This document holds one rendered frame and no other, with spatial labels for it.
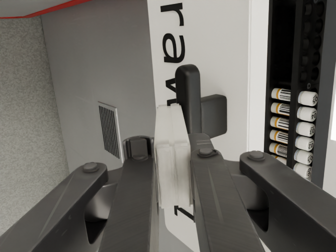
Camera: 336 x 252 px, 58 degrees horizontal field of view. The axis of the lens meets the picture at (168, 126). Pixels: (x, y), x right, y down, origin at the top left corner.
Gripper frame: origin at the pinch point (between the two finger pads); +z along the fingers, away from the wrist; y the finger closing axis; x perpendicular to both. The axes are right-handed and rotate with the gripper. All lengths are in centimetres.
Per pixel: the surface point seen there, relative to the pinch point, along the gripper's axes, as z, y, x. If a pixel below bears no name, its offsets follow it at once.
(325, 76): 9.9, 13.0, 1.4
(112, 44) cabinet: 42.1, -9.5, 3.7
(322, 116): 9.8, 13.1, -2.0
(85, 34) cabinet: 52, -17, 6
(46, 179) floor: 82, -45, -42
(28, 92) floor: 82, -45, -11
